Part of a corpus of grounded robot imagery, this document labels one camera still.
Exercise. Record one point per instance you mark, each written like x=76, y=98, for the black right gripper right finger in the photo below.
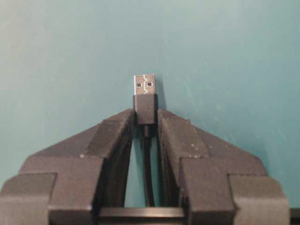
x=214, y=181

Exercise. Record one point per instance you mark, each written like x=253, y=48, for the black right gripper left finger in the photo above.
x=69, y=182

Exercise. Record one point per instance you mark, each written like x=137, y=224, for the black USB cable plug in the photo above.
x=146, y=106

